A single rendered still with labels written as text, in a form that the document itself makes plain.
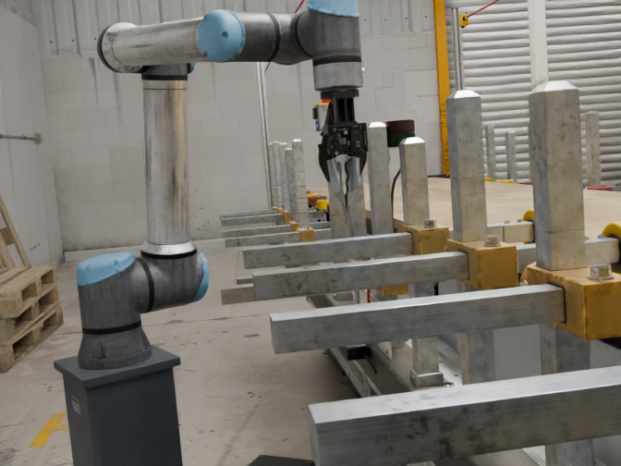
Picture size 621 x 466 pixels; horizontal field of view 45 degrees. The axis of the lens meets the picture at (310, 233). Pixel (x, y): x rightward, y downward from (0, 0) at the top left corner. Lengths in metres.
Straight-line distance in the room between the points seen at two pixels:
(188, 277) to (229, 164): 7.18
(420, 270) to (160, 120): 1.15
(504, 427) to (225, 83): 8.85
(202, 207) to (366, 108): 2.35
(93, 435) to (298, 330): 1.36
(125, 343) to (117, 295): 0.12
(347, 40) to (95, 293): 0.95
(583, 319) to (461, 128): 0.37
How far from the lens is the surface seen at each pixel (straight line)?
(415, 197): 1.21
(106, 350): 1.96
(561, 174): 0.74
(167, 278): 2.00
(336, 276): 0.90
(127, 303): 1.95
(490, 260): 0.91
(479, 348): 1.01
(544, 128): 0.73
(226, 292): 1.40
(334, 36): 1.35
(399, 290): 1.41
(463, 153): 0.97
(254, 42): 1.39
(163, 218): 1.98
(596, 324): 0.69
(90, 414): 1.95
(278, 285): 0.89
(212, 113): 9.19
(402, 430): 0.41
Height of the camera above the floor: 1.10
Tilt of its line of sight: 6 degrees down
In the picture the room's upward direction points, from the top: 5 degrees counter-clockwise
